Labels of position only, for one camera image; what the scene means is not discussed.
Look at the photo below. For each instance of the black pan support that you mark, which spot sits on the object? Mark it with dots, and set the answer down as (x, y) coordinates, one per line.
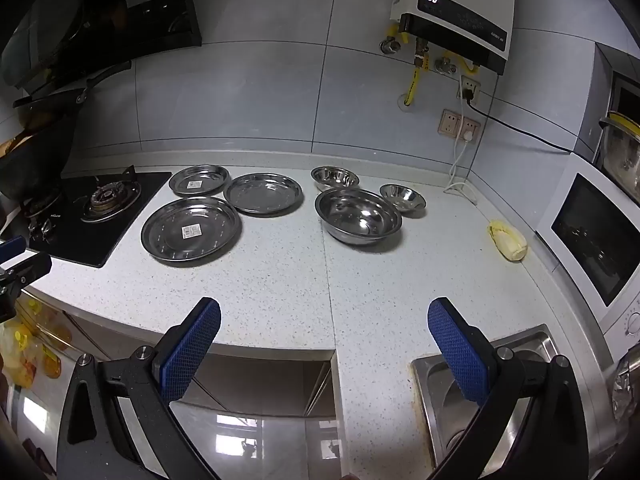
(131, 172)

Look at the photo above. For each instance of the yellow cloth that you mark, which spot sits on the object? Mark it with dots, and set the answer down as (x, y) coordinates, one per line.
(507, 240)

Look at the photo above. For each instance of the black wok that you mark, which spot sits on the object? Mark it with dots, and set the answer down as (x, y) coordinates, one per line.
(35, 160)

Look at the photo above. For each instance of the large steel bowl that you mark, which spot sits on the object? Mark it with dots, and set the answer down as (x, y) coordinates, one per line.
(358, 215)

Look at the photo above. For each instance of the small steel plate with sticker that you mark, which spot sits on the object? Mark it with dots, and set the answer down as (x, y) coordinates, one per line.
(210, 177)

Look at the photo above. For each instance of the black glass gas stove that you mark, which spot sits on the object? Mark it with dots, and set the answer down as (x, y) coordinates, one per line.
(85, 245)

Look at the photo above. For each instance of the yellow plastic bag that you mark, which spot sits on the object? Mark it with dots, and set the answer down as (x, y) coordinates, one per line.
(25, 355)

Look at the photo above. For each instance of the double wall socket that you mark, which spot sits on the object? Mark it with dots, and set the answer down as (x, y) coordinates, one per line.
(450, 122)

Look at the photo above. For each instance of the large steel plate with sticker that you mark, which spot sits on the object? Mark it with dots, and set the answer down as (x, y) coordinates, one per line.
(165, 235)

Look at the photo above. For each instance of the steel sink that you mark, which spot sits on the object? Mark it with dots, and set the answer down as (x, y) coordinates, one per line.
(440, 395)

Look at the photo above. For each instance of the plain steel plate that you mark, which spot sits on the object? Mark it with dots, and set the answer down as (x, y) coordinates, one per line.
(262, 193)

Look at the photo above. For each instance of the black frying pan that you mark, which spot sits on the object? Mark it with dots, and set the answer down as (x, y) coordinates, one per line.
(50, 97)

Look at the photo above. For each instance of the brass pipe valve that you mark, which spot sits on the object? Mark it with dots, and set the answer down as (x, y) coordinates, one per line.
(392, 42)

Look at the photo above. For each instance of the single wall socket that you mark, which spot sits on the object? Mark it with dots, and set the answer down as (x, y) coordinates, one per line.
(472, 82)

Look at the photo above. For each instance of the black range hood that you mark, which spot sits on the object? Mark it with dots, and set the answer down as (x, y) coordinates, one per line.
(150, 0)

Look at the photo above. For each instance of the steel pot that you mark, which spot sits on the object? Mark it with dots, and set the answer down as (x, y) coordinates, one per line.
(622, 155)

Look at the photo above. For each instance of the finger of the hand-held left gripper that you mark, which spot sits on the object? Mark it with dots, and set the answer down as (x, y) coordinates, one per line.
(10, 249)
(27, 267)

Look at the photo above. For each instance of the shiny steel vessel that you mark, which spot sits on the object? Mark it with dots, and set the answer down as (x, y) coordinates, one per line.
(627, 385)

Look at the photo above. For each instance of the brass gas burner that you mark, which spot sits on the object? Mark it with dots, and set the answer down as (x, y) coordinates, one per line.
(107, 200)

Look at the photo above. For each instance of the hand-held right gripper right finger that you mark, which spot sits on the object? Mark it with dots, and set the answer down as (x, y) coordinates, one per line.
(460, 355)

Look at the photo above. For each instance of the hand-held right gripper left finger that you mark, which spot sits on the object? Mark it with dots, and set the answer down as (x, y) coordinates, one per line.
(192, 350)

